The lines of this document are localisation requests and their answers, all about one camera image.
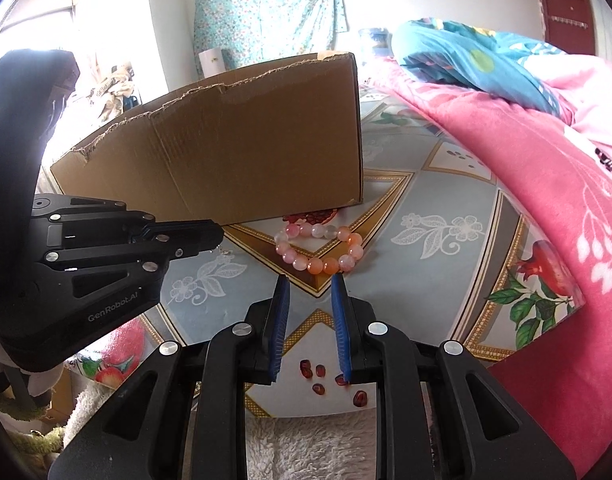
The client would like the pink bead bracelet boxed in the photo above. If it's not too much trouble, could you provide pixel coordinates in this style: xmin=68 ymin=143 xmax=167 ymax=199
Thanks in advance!
xmin=273 ymin=222 xmax=366 ymax=276

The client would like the white gloved left hand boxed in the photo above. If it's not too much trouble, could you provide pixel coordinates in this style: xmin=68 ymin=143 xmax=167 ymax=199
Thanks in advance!
xmin=0 ymin=344 xmax=64 ymax=396

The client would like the pink floral blanket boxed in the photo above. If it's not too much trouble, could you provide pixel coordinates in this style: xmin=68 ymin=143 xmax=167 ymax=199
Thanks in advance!
xmin=368 ymin=54 xmax=612 ymax=476

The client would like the brown cardboard box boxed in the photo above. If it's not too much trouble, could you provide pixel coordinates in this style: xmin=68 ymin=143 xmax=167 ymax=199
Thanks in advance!
xmin=51 ymin=53 xmax=364 ymax=226

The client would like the pile of clothes on chair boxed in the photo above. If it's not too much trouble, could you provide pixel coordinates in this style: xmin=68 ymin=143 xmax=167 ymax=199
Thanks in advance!
xmin=85 ymin=63 xmax=136 ymax=124

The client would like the rolled pink mat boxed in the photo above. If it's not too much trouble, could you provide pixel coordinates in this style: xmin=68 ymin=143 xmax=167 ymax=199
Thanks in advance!
xmin=198 ymin=48 xmax=226 ymax=78

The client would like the fruit pattern tablecloth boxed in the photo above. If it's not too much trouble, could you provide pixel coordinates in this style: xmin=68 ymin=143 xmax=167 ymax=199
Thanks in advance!
xmin=68 ymin=90 xmax=584 ymax=417

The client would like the blue patterned quilt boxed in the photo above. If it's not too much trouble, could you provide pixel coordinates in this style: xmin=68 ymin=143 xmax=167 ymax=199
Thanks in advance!
xmin=391 ymin=18 xmax=564 ymax=117

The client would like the dark red door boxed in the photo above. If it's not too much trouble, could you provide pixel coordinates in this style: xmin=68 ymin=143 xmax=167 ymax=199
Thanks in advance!
xmin=540 ymin=0 xmax=597 ymax=55

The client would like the floral teal wall cloth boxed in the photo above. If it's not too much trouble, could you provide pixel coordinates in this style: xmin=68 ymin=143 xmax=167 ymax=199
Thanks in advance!
xmin=193 ymin=0 xmax=348 ymax=70

